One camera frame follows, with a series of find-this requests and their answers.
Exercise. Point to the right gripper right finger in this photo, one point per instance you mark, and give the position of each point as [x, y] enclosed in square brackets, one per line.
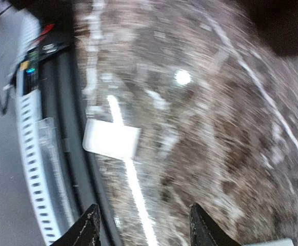
[205, 231]

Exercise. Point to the white slotted cable duct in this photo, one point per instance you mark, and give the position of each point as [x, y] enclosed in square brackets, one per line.
[27, 116]

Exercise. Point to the white battery cover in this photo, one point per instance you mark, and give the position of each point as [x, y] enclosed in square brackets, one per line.
[110, 139]

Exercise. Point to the white remote control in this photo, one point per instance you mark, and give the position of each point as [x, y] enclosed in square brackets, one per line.
[278, 242]

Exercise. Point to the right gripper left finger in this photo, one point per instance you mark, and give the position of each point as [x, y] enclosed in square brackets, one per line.
[85, 231]

